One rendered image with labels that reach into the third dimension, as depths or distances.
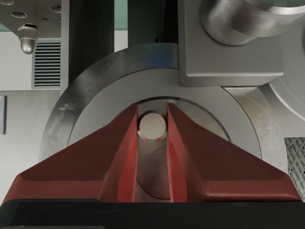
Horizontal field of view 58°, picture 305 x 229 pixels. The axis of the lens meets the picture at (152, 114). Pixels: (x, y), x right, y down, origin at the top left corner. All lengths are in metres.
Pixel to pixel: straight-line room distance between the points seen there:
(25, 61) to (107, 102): 3.06
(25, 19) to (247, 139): 0.44
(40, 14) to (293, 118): 0.41
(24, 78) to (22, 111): 2.63
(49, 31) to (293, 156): 0.46
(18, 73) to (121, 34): 1.14
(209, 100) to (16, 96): 0.44
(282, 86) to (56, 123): 0.14
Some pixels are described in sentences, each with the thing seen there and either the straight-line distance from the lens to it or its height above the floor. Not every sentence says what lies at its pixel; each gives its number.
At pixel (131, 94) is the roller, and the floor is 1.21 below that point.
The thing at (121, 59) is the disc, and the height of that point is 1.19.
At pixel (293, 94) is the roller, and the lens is 0.20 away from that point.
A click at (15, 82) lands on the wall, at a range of 3.20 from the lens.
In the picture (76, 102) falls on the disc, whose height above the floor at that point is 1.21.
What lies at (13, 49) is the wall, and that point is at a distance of 3.30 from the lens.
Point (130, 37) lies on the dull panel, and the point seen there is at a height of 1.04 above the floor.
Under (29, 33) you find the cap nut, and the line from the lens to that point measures 0.56.
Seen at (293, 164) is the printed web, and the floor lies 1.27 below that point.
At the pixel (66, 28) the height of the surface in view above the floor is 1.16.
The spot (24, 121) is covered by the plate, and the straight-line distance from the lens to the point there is 0.54.
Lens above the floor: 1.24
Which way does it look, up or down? 6 degrees down
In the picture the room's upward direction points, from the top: 179 degrees clockwise
